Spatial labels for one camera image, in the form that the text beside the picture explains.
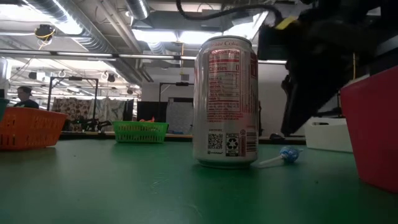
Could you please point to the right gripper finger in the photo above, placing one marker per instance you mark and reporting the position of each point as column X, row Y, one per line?
column 304, row 96

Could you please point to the orange peanut butter cup packet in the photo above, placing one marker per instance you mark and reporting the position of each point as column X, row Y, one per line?
column 150, row 120

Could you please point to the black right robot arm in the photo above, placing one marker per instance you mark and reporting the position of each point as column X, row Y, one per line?
column 388, row 25

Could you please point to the white plastic bin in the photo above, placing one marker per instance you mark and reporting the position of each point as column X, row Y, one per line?
column 329, row 137

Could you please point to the blue wrapped lollipop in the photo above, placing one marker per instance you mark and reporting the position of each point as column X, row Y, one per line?
column 290, row 154

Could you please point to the red plastic tray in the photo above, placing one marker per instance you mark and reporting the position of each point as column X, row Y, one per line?
column 376, row 130

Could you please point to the silver soda can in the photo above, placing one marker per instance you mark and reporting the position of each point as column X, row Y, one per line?
column 225, row 102

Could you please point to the grey panel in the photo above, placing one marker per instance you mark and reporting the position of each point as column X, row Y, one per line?
column 180, row 115

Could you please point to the black panel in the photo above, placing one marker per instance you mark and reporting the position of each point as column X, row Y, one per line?
column 152, row 110

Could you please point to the green plastic basket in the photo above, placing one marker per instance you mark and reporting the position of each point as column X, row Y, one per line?
column 140, row 132

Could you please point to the long light tube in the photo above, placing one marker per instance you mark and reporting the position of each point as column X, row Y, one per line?
column 93, row 54

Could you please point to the black workstation equipment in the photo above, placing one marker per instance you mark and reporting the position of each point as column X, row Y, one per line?
column 90, row 124

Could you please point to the patterned hanging fabric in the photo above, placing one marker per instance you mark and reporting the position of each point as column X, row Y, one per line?
column 74, row 107

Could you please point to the black round ceiling device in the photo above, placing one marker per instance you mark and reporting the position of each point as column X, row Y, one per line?
column 45, row 32

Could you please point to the orange plastic basket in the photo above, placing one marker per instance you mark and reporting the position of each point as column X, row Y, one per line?
column 31, row 130

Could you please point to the person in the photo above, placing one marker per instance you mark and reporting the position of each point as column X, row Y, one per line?
column 26, row 104

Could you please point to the teal plastic bin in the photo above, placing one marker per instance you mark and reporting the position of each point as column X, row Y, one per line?
column 3, row 109

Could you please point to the black metal frame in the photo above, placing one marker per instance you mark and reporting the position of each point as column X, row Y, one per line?
column 182, row 83
column 49, row 93

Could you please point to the silver ventilation duct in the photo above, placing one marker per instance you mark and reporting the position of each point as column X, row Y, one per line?
column 138, row 9

